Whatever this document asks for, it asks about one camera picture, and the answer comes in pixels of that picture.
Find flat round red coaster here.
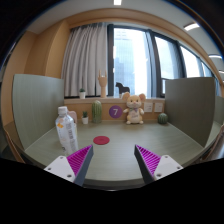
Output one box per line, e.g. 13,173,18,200
92,135,111,146

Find clear plastic water bottle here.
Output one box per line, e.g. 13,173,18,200
54,105,80,156

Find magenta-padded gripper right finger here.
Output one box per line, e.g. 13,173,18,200
133,143,184,185

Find round green cactus decoration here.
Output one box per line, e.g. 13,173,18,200
157,112,169,125

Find black horse figurine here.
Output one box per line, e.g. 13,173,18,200
115,81,131,98

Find ceiling lights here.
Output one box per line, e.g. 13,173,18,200
113,0,224,74

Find beige mouse plush toy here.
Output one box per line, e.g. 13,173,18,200
121,92,147,126

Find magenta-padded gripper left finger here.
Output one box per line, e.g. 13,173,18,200
43,144,95,187

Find wooden hand model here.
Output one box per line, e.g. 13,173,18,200
97,69,108,99

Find grey window curtain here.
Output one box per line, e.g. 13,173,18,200
60,22,109,98

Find dark framed window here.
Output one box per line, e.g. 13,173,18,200
107,23,214,98

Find small plant in white pot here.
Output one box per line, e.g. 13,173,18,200
81,110,90,126
78,87,87,100

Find tall green cactus decoration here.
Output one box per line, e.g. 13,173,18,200
91,99,103,124

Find white wall socket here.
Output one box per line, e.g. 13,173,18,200
143,101,154,113
153,101,164,113

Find round purple number sign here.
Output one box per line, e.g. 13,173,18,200
108,104,124,119

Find grey-green desk partition panel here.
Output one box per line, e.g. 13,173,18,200
12,73,65,150
164,77,217,148

